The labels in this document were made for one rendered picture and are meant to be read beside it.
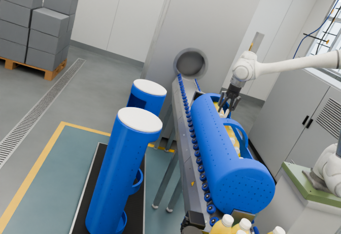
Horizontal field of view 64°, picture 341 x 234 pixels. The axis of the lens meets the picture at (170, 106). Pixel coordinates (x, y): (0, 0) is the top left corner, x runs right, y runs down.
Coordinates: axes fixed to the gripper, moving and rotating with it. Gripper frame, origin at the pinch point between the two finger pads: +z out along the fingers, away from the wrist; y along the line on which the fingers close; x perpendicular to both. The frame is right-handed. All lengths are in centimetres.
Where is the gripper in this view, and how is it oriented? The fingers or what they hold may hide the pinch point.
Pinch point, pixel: (223, 113)
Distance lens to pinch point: 177.5
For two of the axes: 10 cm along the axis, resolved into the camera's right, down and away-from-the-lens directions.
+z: -3.3, 8.7, 3.7
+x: 0.5, 4.1, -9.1
